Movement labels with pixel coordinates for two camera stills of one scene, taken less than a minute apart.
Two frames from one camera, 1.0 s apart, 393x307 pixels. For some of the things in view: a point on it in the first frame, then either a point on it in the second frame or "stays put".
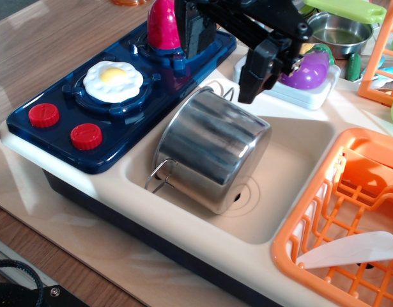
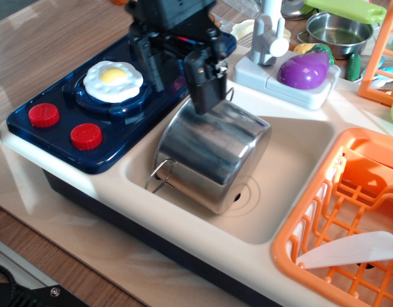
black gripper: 271,58 -> 202,69
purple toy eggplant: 312,70 stays put
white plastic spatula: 359,248 stays put
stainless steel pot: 208,148 stays put
